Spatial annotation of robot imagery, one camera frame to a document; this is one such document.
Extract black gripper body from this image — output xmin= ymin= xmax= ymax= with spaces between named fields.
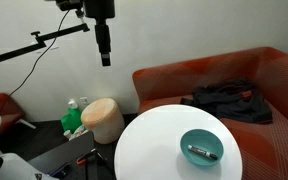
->
xmin=83 ymin=0 xmax=116 ymax=26

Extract teal bowl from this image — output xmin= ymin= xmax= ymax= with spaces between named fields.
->
xmin=179 ymin=128 xmax=225 ymax=168

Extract black and white marker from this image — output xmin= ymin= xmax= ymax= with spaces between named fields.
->
xmin=187 ymin=144 xmax=219 ymax=161

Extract beige round pouf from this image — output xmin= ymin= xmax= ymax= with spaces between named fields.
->
xmin=80 ymin=97 xmax=126 ymax=145

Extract green bottle with white pump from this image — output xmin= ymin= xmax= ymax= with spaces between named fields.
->
xmin=60 ymin=99 xmax=84 ymax=133

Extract red chair with white legs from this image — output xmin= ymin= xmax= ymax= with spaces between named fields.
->
xmin=0 ymin=93 xmax=37 ymax=135

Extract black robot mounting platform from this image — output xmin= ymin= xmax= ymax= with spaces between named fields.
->
xmin=27 ymin=130 xmax=118 ymax=180

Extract orange and black clamp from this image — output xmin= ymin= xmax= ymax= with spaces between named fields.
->
xmin=76 ymin=148 xmax=99 ymax=166

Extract black jacket with red lining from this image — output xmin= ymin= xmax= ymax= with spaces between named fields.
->
xmin=179 ymin=78 xmax=274 ymax=125

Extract red patterned sofa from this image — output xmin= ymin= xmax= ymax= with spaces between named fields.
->
xmin=132 ymin=46 xmax=288 ymax=180

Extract thin black hanging cable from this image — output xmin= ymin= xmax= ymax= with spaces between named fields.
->
xmin=8 ymin=9 xmax=72 ymax=98

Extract black camera boom stand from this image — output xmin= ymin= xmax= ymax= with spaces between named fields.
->
xmin=0 ymin=23 xmax=91 ymax=76

